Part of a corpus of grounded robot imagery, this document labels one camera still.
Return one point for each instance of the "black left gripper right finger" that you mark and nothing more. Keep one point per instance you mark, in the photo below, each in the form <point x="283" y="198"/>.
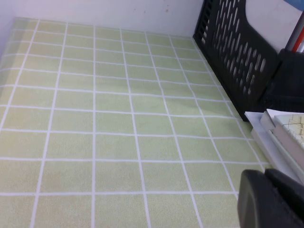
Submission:
<point x="292" y="204"/>

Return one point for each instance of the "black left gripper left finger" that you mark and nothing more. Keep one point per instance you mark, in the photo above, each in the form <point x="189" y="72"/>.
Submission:
<point x="256" y="204"/>

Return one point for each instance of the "black perforated plastic book holder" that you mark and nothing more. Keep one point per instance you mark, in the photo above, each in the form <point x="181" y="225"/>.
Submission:
<point x="237" y="59"/>

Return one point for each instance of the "green checkered tablecloth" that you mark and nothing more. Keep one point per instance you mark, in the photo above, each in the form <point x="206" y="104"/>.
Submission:
<point x="107" y="118"/>

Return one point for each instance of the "cream yellow mechanical devices book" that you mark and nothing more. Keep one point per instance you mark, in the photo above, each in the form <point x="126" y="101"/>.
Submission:
<point x="292" y="123"/>

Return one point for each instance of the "thin orange spine magazine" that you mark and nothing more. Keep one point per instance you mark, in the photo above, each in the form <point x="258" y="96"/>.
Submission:
<point x="298" y="42"/>

